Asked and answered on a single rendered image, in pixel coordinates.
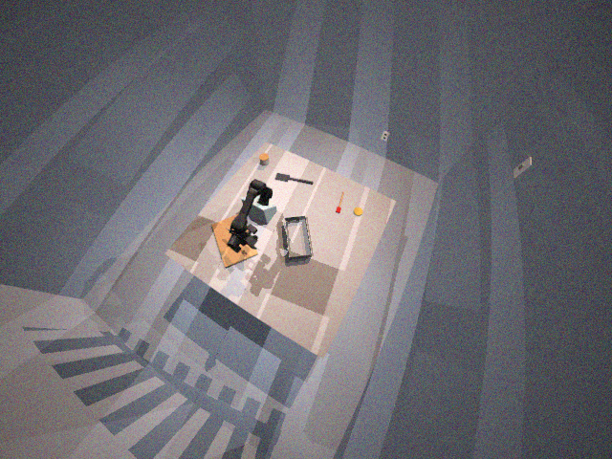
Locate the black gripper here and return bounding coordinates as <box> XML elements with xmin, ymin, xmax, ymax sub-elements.
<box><xmin>233</xmin><ymin>225</ymin><xmax>257</xmax><ymax>253</ymax></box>

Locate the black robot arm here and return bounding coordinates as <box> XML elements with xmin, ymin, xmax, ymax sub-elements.
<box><xmin>227</xmin><ymin>179</ymin><xmax>273</xmax><ymax>250</ymax></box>

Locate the light brown wooden board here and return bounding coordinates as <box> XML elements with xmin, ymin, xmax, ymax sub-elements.
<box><xmin>212</xmin><ymin>214</ymin><xmax>258</xmax><ymax>268</ymax></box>

